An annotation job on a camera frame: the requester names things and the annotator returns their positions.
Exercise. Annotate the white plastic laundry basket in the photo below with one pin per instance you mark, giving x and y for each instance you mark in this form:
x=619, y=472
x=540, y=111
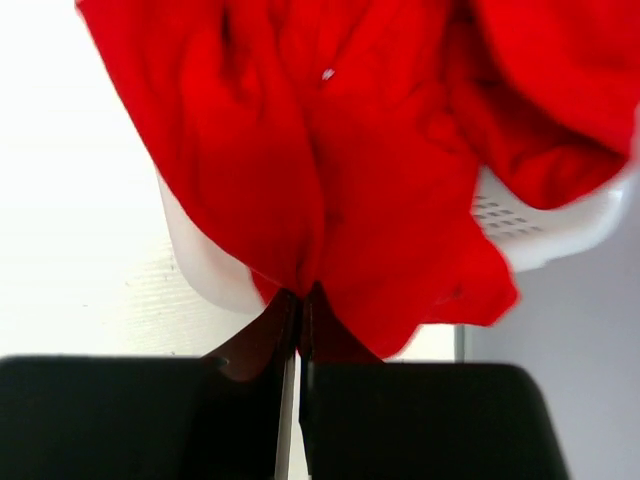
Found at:
x=527, y=237

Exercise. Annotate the red t-shirt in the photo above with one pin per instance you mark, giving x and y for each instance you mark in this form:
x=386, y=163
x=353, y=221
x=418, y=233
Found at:
x=339, y=143

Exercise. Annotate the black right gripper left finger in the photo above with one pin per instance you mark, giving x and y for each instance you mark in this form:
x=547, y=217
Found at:
x=225, y=415

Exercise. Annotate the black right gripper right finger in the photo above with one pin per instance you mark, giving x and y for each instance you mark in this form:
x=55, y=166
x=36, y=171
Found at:
x=363, y=418

